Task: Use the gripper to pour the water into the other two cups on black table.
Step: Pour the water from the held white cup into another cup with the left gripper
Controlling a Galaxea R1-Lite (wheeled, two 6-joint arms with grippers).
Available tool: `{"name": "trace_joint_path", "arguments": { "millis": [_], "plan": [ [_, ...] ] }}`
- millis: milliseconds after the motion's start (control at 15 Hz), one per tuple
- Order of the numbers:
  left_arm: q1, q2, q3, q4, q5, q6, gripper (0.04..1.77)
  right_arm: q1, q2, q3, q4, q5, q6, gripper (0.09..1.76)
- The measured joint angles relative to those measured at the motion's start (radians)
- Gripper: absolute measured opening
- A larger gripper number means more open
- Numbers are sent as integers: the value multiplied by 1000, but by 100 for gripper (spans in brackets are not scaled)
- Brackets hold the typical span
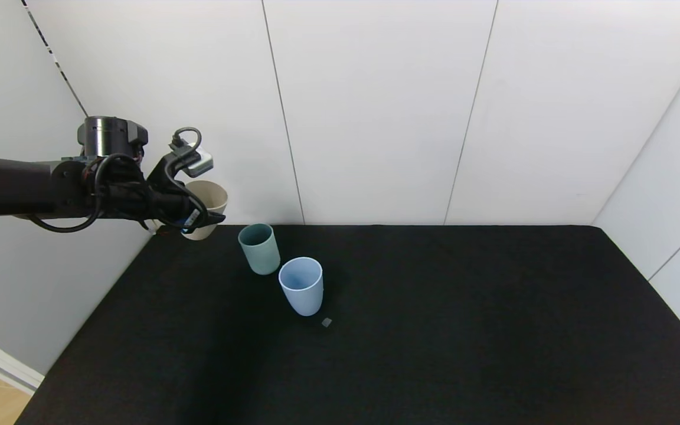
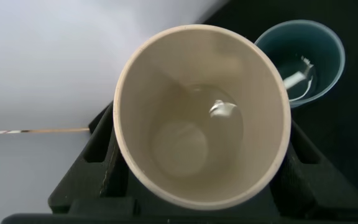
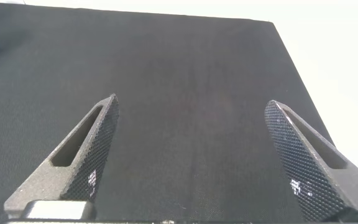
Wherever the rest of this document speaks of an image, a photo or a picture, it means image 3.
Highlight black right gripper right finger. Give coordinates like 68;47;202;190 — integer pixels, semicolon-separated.
264;100;358;222

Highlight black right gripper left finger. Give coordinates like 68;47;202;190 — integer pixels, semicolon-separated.
4;93;120;218

